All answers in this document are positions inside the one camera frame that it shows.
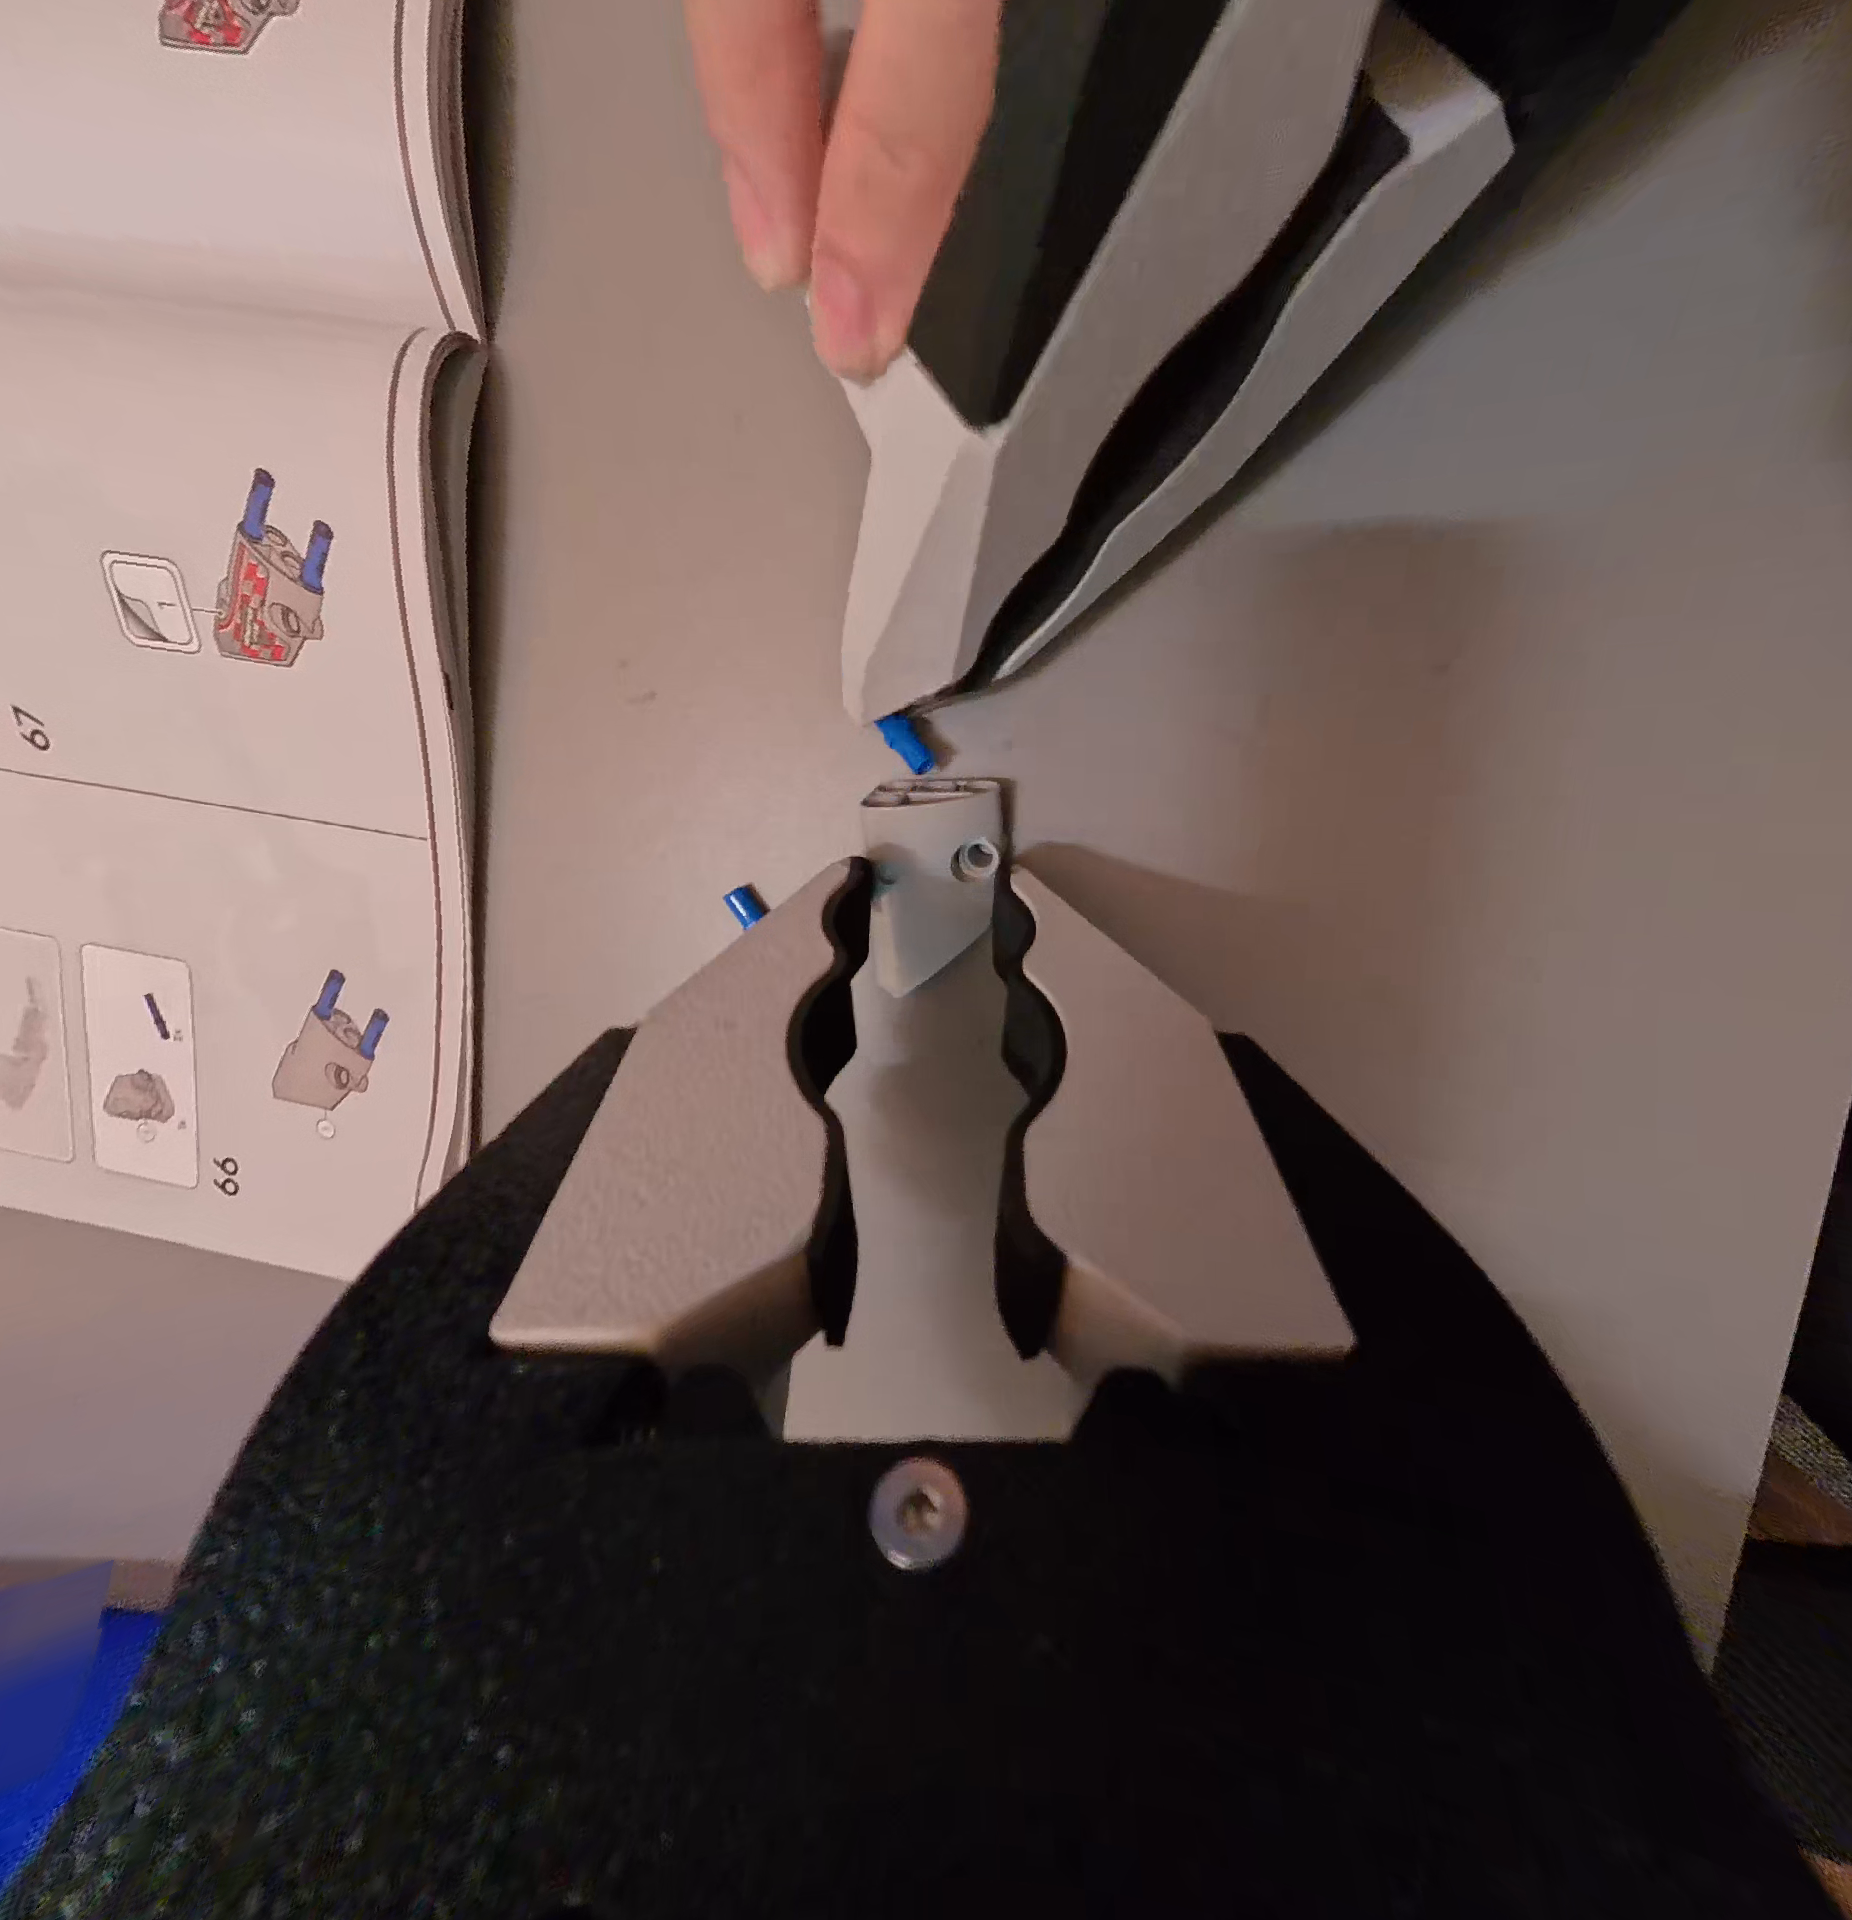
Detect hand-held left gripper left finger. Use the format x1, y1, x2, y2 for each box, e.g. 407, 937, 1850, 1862
490, 852, 877, 1356

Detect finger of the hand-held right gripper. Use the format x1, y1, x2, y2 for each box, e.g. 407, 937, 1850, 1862
838, 0, 1381, 733
951, 72, 1515, 702

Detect grey toy brick piece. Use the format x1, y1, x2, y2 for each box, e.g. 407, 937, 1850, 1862
856, 775, 1012, 1002

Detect grey desk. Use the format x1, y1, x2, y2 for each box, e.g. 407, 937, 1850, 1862
0, 0, 1852, 1687

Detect blue storage bin square tag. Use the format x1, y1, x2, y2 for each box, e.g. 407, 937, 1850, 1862
0, 1560, 165, 1920

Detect white instruction booklet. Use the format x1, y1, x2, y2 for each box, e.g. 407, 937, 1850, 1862
0, 0, 492, 1287

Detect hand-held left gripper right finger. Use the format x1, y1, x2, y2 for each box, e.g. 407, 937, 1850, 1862
991, 861, 1358, 1366

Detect person's right hand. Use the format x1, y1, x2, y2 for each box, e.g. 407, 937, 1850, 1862
686, 0, 1005, 381

